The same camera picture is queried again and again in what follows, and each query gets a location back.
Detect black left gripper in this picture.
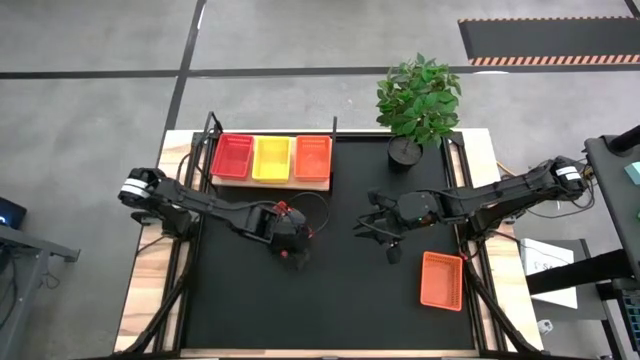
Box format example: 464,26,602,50
245,202,314,274

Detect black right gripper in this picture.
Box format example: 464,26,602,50
353,188,445,239

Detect orange plastic slotted basket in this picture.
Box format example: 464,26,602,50
419,251,464,313
293,135,333,183

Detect yellow plastic slotted basket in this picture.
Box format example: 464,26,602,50
251,135,293,184

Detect red plastic slotted basket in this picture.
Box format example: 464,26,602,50
210,133,255,181

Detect light wooden shelf board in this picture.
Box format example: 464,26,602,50
210,132,332,192

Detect black table mat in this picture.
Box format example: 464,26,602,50
182,132,475,351

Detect green plant in black pot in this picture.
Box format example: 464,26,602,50
375,52,462,174

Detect black cart leg bar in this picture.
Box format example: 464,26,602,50
525,248,640,296

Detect dark grey side cart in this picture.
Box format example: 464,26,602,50
583,133,640,281

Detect black floor mat hazard stripes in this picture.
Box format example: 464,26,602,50
458,16,640,67

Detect black round pole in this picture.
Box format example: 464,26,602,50
608,123,640,154

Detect grey metal desk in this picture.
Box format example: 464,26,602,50
0,223,81,359

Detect blue plastic crate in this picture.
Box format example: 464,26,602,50
621,293,640,341

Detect black device with blue light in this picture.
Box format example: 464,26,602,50
0,196,29,231

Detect black left gripper cable loop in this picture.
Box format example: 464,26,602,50
287,191,331,234

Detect black right metal frame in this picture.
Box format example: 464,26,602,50
439,130,546,357

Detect black metal frame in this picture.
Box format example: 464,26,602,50
439,130,546,357
115,110,225,357

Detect yellow cable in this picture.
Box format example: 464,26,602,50
496,159,524,182

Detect black left metal frame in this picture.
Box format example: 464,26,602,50
115,110,225,357

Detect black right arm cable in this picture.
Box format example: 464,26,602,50
523,169,597,221

